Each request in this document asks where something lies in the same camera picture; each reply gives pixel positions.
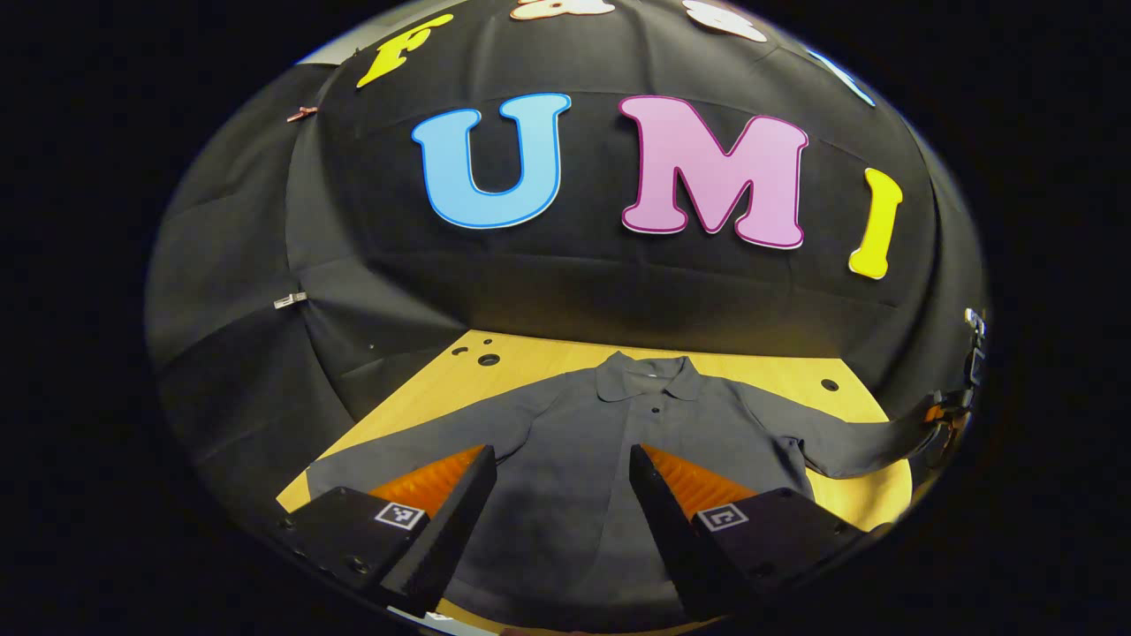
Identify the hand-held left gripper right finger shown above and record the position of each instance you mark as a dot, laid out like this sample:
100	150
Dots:
663	530

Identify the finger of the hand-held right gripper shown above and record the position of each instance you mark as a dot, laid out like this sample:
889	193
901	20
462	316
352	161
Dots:
945	412

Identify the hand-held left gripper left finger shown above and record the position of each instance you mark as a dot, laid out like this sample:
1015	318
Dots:
459	521

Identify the grey button shirt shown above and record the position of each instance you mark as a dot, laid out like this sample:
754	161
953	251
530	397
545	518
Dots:
574	459

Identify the black backdrop cloth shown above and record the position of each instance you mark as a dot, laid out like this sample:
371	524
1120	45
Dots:
618	291

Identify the white cloth clip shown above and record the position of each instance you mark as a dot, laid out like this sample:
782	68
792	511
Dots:
290	300

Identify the red cloth clip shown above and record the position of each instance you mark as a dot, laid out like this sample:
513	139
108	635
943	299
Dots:
301	113

